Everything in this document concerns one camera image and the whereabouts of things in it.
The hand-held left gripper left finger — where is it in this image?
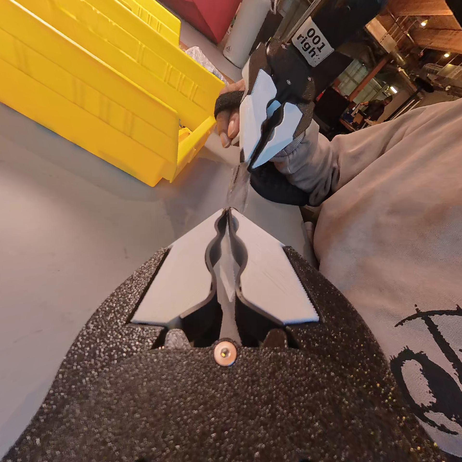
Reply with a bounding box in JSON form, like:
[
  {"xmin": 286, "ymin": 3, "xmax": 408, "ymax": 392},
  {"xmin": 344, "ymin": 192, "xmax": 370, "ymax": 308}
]
[{"xmin": 132, "ymin": 209, "xmax": 228, "ymax": 334}]

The small clear bag white label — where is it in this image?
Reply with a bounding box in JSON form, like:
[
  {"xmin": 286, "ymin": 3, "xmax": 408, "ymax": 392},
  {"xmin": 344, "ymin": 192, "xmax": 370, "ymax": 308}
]
[{"xmin": 212, "ymin": 163, "xmax": 250, "ymax": 343}]

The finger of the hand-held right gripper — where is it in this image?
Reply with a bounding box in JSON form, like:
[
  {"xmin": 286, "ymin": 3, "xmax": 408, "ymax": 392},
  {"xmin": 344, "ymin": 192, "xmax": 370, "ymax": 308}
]
[
  {"xmin": 238, "ymin": 69, "xmax": 281, "ymax": 165},
  {"xmin": 249, "ymin": 101, "xmax": 304, "ymax": 171}
]

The grey desk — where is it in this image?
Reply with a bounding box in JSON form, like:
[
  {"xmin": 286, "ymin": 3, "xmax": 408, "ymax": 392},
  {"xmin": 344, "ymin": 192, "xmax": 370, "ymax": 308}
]
[{"xmin": 0, "ymin": 22, "xmax": 318, "ymax": 448}]

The clear plastic bag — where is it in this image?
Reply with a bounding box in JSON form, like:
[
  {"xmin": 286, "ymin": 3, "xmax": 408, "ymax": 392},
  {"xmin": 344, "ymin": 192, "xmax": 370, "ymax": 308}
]
[{"xmin": 184, "ymin": 45, "xmax": 230, "ymax": 83}]

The yellow bin with bricks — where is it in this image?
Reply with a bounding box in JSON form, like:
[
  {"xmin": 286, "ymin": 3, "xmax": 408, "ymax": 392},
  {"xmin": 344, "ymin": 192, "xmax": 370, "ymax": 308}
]
[
  {"xmin": 0, "ymin": 0, "xmax": 224, "ymax": 187},
  {"xmin": 116, "ymin": 0, "xmax": 182, "ymax": 45}
]

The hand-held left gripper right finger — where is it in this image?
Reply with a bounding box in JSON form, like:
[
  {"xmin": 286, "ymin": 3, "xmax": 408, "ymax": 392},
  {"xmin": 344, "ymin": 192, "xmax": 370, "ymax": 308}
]
[{"xmin": 228, "ymin": 209, "xmax": 320, "ymax": 333}]

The person's right hand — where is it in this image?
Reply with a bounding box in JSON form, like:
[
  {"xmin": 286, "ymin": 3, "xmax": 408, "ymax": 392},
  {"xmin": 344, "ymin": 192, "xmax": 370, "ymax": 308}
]
[{"xmin": 215, "ymin": 78, "xmax": 250, "ymax": 149}]

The black wrist rest pad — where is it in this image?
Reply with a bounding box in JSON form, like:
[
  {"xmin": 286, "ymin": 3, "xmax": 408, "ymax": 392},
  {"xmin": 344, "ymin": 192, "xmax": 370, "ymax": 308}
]
[{"xmin": 249, "ymin": 160, "xmax": 322, "ymax": 207}]

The person's right forearm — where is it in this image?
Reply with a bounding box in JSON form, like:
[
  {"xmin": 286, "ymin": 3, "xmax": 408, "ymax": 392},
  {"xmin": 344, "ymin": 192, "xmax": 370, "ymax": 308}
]
[{"xmin": 273, "ymin": 101, "xmax": 462, "ymax": 206}]

